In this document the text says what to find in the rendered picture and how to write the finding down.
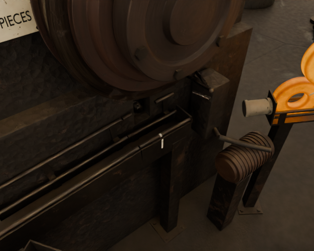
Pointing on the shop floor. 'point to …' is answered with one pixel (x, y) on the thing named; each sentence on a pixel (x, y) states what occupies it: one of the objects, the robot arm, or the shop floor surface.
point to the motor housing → (235, 176)
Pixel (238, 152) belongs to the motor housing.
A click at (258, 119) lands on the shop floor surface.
